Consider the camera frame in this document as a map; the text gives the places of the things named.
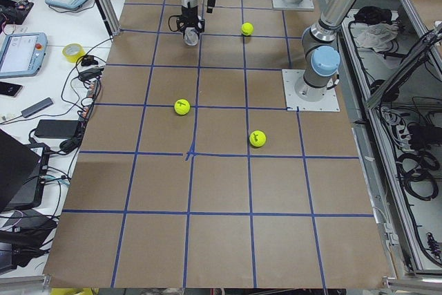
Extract black smartphone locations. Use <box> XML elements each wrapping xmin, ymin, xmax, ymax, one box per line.
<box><xmin>0</xmin><ymin>82</ymin><xmax>23</xmax><ymax>97</ymax></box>

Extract tennis ball near gripper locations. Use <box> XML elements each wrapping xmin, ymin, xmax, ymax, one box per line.
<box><xmin>173</xmin><ymin>99</ymin><xmax>191</xmax><ymax>115</ymax></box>

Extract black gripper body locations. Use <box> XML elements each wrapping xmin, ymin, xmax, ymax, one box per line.
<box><xmin>176</xmin><ymin>15</ymin><xmax>204</xmax><ymax>34</ymax></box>

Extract black power adapter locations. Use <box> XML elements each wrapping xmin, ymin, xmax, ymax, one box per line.
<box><xmin>35</xmin><ymin>120</ymin><xmax>79</xmax><ymax>139</ymax></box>

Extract tennis ball front left corner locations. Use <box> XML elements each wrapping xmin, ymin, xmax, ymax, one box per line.
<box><xmin>249</xmin><ymin>130</ymin><xmax>267</xmax><ymax>148</ymax></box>

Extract grey teach pendant near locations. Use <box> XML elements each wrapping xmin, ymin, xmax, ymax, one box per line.
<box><xmin>1</xmin><ymin>32</ymin><xmax>48</xmax><ymax>78</ymax></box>

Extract white crumpled cloth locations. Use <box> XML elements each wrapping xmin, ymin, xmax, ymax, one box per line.
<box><xmin>355</xmin><ymin>23</ymin><xmax>399</xmax><ymax>52</ymax></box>

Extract yellow tape roll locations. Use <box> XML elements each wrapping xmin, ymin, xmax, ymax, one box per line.
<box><xmin>62</xmin><ymin>43</ymin><xmax>86</xmax><ymax>63</ymax></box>

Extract grey usb hub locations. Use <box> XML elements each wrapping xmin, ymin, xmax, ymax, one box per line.
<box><xmin>21</xmin><ymin>97</ymin><xmax>53</xmax><ymax>118</ymax></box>

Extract black laptop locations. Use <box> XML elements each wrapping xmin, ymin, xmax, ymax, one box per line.
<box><xmin>1</xmin><ymin>131</ymin><xmax>49</xmax><ymax>212</ymax></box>

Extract tennis ball front centre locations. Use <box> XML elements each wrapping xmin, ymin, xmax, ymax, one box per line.
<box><xmin>241</xmin><ymin>22</ymin><xmax>254</xmax><ymax>37</ymax></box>

